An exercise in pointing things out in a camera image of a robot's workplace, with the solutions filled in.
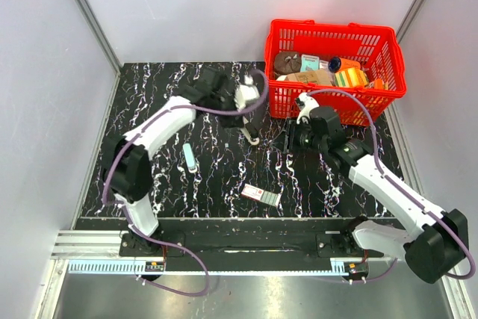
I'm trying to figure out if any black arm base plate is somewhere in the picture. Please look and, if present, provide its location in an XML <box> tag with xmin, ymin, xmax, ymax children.
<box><xmin>119</xmin><ymin>217</ymin><xmax>385</xmax><ymax>260</ymax></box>

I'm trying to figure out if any orange packet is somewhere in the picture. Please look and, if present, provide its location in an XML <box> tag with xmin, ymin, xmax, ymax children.
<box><xmin>367</xmin><ymin>78</ymin><xmax>388</xmax><ymax>90</ymax></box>

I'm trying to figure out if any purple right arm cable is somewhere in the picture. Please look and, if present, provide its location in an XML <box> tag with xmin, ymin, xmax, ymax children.
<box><xmin>305</xmin><ymin>89</ymin><xmax>472</xmax><ymax>283</ymax></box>

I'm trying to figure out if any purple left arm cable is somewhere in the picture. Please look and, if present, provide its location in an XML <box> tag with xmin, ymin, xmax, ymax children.
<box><xmin>102</xmin><ymin>69</ymin><xmax>270</xmax><ymax>297</ymax></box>

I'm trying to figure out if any brown cardboard box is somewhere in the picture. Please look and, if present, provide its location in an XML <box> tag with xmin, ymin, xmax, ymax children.
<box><xmin>277</xmin><ymin>69</ymin><xmax>334</xmax><ymax>86</ymax></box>

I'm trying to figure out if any cream metal stapler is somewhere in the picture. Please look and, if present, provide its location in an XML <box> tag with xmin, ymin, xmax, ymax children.
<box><xmin>240</xmin><ymin>123</ymin><xmax>260</xmax><ymax>146</ymax></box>

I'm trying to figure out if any red plastic shopping basket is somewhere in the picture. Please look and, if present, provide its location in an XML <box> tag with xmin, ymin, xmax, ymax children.
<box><xmin>264</xmin><ymin>19</ymin><xmax>407</xmax><ymax>126</ymax></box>

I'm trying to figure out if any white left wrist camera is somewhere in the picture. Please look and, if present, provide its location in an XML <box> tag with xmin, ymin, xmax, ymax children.
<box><xmin>234</xmin><ymin>75</ymin><xmax>261</xmax><ymax>113</ymax></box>

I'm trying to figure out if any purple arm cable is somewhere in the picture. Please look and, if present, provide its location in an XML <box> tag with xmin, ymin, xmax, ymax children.
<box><xmin>102</xmin><ymin>69</ymin><xmax>270</xmax><ymax>297</ymax></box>
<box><xmin>305</xmin><ymin>89</ymin><xmax>472</xmax><ymax>283</ymax></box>

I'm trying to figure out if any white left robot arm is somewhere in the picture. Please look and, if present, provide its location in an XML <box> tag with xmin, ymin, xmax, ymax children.
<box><xmin>102</xmin><ymin>67</ymin><xmax>260</xmax><ymax>256</ymax></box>

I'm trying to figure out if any black marble pattern mat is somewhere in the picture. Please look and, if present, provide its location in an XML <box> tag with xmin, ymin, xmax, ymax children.
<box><xmin>79</xmin><ymin>62</ymin><xmax>403</xmax><ymax>219</ymax></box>

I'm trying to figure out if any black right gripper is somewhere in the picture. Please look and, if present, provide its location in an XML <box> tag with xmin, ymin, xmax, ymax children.
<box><xmin>270</xmin><ymin>117</ymin><xmax>327</xmax><ymax>155</ymax></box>

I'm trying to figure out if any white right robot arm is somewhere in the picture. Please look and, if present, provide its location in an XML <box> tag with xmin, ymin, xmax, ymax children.
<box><xmin>288</xmin><ymin>105</ymin><xmax>469</xmax><ymax>284</ymax></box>

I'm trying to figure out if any green yellow striped box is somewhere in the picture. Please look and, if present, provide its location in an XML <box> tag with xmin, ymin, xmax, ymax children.
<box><xmin>335</xmin><ymin>68</ymin><xmax>369</xmax><ymax>88</ymax></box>

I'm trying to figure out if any teal white small box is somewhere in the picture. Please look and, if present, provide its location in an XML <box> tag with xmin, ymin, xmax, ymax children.
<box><xmin>300</xmin><ymin>54</ymin><xmax>320</xmax><ymax>72</ymax></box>

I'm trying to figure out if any red staple box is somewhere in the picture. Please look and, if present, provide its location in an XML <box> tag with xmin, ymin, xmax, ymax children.
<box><xmin>240</xmin><ymin>184</ymin><xmax>281</xmax><ymax>207</ymax></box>

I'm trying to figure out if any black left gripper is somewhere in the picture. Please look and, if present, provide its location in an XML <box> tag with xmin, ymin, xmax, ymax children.
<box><xmin>210</xmin><ymin>91</ymin><xmax>249</xmax><ymax>131</ymax></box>

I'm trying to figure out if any aluminium frame rail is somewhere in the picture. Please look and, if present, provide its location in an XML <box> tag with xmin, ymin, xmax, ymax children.
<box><xmin>52</xmin><ymin>231</ymin><xmax>393</xmax><ymax>277</ymax></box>

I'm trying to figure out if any brown round bun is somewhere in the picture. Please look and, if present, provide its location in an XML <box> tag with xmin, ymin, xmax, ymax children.
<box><xmin>273</xmin><ymin>51</ymin><xmax>302</xmax><ymax>76</ymax></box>

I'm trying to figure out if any blue cap bottle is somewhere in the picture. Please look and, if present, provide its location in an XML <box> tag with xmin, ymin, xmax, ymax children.
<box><xmin>328</xmin><ymin>56</ymin><xmax>361</xmax><ymax>73</ymax></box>

